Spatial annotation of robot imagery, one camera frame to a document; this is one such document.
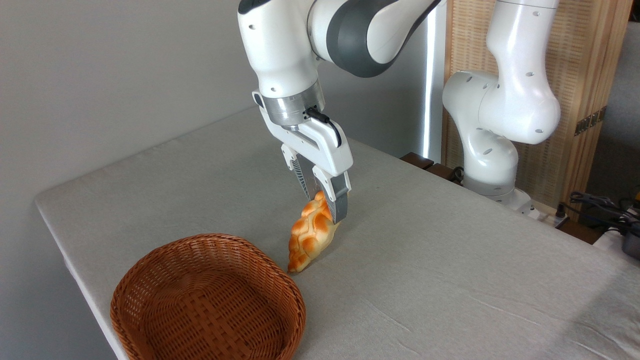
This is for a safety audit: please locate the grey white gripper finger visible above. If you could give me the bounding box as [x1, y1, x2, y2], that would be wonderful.
[312, 166, 352, 224]
[280, 144, 321, 202]

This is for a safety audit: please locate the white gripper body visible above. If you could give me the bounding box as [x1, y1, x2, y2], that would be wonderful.
[252, 90, 354, 177]

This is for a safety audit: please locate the braided golden bread loaf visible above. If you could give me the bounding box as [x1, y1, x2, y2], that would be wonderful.
[287, 190, 341, 273]

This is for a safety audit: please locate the dark brown wooden block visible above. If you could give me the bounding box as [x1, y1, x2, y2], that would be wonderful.
[400, 152, 435, 171]
[425, 163, 463, 185]

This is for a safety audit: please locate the grey tablecloth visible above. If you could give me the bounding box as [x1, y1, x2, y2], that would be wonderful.
[34, 107, 640, 360]

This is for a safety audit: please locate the brown woven wicker basket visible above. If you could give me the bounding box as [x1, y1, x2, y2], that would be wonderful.
[110, 233, 307, 360]

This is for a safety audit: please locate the white power strip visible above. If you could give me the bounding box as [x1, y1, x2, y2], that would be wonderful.
[530, 200, 571, 229]

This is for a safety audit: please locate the metal screen hinge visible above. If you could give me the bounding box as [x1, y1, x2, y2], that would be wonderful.
[574, 106, 608, 136]

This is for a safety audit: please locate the dark grey box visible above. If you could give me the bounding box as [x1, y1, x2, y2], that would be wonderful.
[621, 230, 640, 260]

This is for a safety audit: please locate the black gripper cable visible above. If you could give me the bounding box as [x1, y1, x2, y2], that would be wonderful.
[305, 107, 343, 149]

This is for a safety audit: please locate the white vertical post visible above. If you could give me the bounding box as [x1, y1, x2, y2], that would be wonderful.
[422, 0, 447, 163]

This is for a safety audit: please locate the black cable bundle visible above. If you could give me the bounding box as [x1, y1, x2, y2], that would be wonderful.
[569, 191, 640, 236]

